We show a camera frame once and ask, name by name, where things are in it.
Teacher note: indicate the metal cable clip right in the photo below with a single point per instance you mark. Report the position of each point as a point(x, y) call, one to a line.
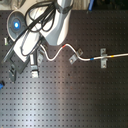
point(104, 58)

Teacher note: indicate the small metal clip left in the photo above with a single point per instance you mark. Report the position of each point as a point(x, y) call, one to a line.
point(5, 41)

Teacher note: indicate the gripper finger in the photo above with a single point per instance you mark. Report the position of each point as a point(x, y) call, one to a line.
point(12, 73)
point(34, 67)

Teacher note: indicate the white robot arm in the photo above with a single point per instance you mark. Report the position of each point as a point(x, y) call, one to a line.
point(32, 24)

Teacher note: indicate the metal cable clip middle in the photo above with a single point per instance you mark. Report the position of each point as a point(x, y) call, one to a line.
point(74, 57)

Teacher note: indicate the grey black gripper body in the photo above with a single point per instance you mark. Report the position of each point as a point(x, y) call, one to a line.
point(21, 51)

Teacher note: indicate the metal cable clip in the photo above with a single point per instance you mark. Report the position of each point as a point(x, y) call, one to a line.
point(74, 57)
point(104, 58)

